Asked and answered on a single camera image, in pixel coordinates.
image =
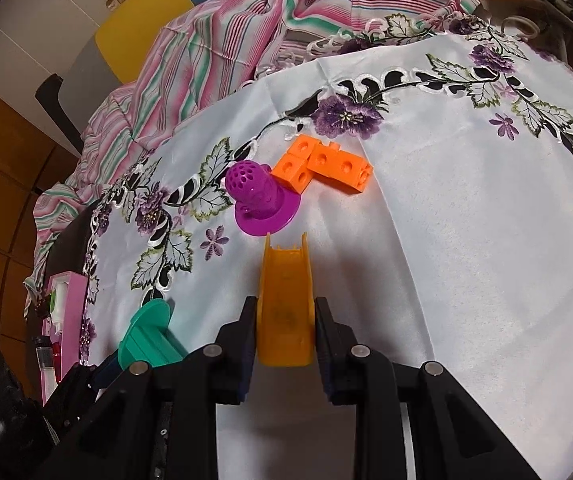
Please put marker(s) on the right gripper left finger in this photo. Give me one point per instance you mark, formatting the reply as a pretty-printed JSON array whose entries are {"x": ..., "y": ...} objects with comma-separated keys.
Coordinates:
[{"x": 159, "y": 422}]

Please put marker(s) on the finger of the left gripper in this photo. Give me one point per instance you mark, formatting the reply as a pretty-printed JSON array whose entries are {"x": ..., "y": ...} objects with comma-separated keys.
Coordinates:
[{"x": 108, "y": 370}]

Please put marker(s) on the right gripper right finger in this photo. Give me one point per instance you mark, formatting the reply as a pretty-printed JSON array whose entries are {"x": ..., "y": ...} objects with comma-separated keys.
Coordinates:
[{"x": 411, "y": 422}]

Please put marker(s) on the green ridged plastic toy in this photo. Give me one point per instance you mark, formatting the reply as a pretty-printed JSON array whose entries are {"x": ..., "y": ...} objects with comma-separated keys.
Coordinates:
[{"x": 147, "y": 339}]

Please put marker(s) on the orange plastic scoop toy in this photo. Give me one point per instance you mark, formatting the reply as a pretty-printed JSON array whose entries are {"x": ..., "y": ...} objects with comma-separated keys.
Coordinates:
[{"x": 285, "y": 329}]

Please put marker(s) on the red metallic cylinder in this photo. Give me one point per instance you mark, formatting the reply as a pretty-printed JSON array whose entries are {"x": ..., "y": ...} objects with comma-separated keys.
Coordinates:
[{"x": 56, "y": 356}]

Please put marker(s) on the pink rimmed white tray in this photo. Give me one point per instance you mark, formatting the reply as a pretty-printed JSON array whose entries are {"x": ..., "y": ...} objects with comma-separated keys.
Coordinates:
[{"x": 69, "y": 338}]

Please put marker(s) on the white green plug adapter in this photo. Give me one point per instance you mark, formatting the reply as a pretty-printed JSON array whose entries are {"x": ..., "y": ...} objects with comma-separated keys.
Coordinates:
[{"x": 58, "y": 305}]

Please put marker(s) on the purple perforated plastic toy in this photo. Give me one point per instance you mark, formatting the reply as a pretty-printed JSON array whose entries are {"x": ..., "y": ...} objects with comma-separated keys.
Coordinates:
[{"x": 261, "y": 204}]

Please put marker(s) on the white floral tablecloth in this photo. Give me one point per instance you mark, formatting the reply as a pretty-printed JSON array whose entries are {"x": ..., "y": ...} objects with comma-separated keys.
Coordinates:
[{"x": 459, "y": 250}]

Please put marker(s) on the orange connecting cubes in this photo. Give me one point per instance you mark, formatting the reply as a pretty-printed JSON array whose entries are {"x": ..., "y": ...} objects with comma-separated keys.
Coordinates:
[{"x": 308, "y": 158}]

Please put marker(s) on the multicolour sofa backrest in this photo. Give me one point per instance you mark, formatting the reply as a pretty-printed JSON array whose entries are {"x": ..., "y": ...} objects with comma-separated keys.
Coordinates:
[{"x": 112, "y": 57}]

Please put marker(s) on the striped pink blanket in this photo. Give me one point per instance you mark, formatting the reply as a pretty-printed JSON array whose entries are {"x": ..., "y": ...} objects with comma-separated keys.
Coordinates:
[{"x": 196, "y": 59}]

